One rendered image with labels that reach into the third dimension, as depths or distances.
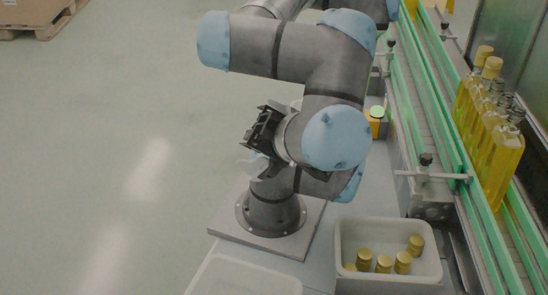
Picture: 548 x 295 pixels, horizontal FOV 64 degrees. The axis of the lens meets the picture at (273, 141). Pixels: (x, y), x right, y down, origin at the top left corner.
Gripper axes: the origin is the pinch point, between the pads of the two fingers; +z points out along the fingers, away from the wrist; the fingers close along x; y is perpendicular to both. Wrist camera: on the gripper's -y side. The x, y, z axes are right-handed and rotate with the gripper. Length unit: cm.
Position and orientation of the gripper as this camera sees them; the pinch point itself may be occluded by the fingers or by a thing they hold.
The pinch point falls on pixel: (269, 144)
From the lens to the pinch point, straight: 83.6
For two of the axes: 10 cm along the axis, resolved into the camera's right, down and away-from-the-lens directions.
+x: -4.3, 8.9, -1.3
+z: -3.0, -0.1, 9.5
